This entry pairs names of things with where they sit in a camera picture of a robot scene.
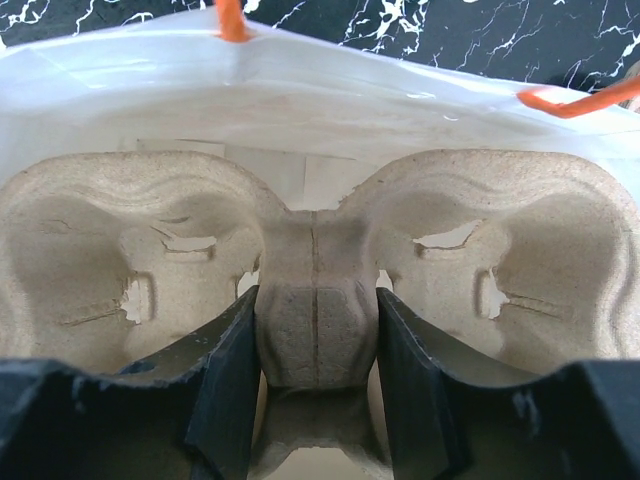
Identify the black marble pattern mat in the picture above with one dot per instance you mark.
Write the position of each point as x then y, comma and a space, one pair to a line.
583, 45

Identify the pulp cup carrier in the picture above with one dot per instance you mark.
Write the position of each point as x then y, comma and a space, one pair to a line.
529, 258

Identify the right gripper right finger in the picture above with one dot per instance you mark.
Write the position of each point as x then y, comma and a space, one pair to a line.
453, 412

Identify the printed kraft paper bag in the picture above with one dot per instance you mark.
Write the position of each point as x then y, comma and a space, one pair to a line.
310, 117

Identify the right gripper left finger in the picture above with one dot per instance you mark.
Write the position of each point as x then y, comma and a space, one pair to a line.
185, 412

